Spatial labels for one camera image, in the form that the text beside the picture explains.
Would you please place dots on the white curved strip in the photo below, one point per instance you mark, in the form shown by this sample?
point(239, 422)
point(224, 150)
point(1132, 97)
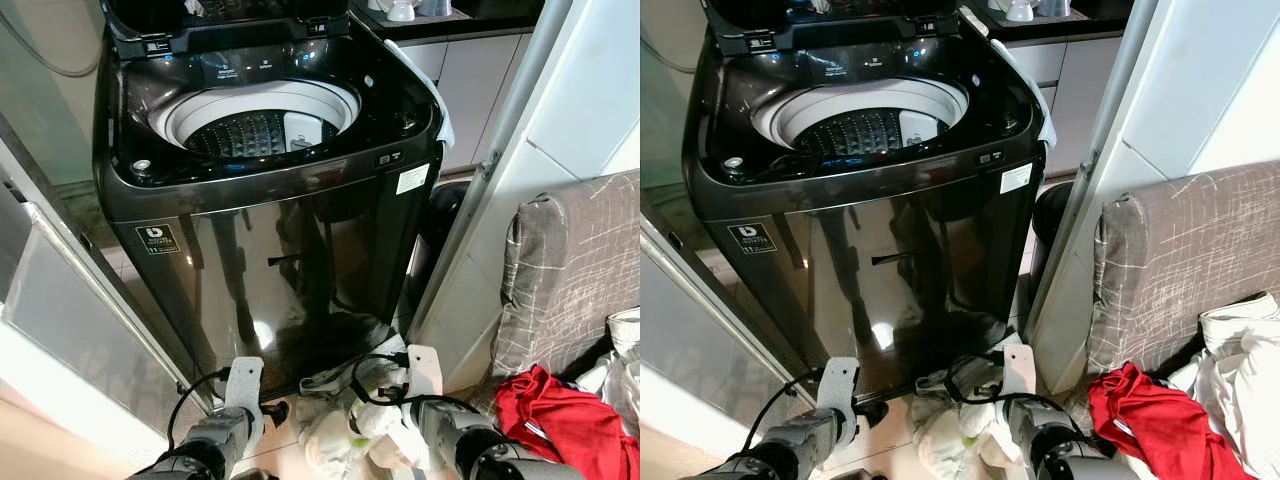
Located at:
point(1038, 100)
point(440, 100)

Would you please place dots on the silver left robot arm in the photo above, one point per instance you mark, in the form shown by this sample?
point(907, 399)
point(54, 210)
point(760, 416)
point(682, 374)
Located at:
point(790, 445)
point(205, 445)

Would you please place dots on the beige crumpled garment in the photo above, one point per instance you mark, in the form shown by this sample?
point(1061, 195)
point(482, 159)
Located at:
point(335, 430)
point(950, 430)

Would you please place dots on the black top-load washing machine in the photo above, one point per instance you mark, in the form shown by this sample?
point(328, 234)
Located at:
point(900, 260)
point(250, 250)

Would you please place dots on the black round bin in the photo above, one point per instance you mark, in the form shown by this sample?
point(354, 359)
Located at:
point(1050, 225)
point(445, 230)

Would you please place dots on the white cup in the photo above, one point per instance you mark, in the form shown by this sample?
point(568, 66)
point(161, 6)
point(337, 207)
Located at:
point(1020, 10)
point(400, 10)

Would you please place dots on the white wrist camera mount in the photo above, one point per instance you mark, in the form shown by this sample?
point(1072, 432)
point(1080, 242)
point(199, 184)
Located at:
point(425, 370)
point(840, 390)
point(1020, 370)
point(245, 390)

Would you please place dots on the red cloth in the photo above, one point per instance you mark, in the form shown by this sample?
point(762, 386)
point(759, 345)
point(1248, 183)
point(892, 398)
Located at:
point(1160, 425)
point(570, 425)

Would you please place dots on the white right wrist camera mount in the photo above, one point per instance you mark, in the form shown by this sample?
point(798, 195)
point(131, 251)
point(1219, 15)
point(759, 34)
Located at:
point(1020, 370)
point(425, 370)

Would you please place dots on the white door frame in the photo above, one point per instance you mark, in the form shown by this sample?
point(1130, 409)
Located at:
point(1180, 100)
point(580, 100)

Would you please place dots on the frosted glass door panel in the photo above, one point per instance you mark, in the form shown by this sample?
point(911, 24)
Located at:
point(700, 340)
point(70, 320)

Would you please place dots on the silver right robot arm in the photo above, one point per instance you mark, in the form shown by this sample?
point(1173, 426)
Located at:
point(500, 450)
point(1070, 450)

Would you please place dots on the brown patterned sofa cushion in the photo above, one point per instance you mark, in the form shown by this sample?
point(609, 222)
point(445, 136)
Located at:
point(1180, 260)
point(570, 260)

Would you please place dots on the white cabinet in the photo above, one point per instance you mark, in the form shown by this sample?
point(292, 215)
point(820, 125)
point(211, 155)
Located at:
point(1085, 90)
point(480, 90)

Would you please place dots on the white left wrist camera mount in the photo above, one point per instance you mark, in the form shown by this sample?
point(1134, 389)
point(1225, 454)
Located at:
point(840, 390)
point(245, 390)

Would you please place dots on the clear glass cup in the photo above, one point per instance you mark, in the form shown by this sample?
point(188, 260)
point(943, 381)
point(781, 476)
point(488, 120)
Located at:
point(436, 8)
point(1055, 8)

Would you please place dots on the white crumpled cloth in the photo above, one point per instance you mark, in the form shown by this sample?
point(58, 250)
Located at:
point(1250, 380)
point(625, 370)

